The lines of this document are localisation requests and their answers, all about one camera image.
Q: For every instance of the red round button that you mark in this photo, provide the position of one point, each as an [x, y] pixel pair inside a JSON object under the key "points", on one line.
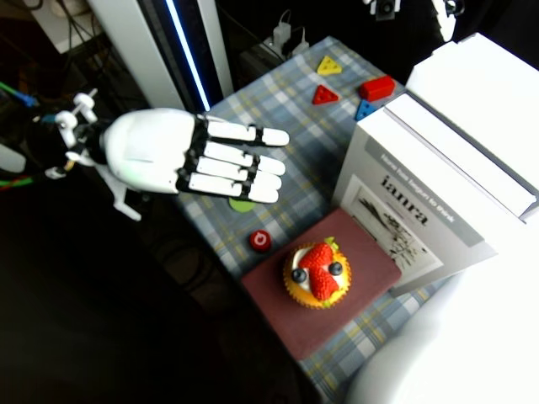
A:
{"points": [[259, 240]]}

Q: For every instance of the red rectangular block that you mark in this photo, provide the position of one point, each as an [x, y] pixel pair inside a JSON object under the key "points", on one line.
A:
{"points": [[377, 88]]}

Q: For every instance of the blue plaid tablecloth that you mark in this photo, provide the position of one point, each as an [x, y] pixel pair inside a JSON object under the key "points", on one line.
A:
{"points": [[286, 105]]}

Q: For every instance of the maroon rectangular mat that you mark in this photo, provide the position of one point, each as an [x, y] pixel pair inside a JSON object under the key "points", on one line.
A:
{"points": [[295, 328]]}

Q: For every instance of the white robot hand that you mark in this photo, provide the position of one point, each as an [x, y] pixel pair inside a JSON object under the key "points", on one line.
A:
{"points": [[143, 147]]}

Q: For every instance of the toy strawberry cupcake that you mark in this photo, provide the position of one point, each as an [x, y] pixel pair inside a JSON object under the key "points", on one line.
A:
{"points": [[318, 273]]}

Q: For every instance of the white pillar with blue light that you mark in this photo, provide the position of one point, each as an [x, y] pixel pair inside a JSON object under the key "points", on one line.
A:
{"points": [[139, 50]]}

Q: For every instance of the green round disc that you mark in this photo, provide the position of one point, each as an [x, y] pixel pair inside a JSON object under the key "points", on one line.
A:
{"points": [[241, 206]]}

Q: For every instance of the yellow triangle block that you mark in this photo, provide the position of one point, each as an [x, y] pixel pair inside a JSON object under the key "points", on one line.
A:
{"points": [[328, 67]]}

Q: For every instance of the white power adapter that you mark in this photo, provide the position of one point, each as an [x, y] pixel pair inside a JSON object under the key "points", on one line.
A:
{"points": [[283, 33]]}

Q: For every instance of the red triangle block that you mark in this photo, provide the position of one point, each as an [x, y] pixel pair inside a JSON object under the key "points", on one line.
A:
{"points": [[325, 97]]}

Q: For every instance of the white angled part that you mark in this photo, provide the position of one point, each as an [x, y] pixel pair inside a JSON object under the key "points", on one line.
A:
{"points": [[447, 21]]}

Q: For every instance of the large white box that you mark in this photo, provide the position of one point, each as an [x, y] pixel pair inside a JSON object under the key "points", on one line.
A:
{"points": [[484, 84]]}

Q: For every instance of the white cabinet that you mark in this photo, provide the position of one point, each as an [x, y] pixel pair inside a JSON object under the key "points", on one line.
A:
{"points": [[63, 42]]}

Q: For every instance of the white bracket with lens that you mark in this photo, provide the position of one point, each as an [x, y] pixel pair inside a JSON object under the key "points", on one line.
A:
{"points": [[384, 9]]}

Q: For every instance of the white rounded robot shell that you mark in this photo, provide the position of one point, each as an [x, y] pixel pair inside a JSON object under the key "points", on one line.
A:
{"points": [[463, 345]]}

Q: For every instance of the blue triangle block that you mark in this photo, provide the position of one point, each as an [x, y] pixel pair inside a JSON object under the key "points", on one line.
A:
{"points": [[364, 111]]}

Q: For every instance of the white ianra box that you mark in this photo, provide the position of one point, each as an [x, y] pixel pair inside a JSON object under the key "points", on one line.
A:
{"points": [[379, 168]]}

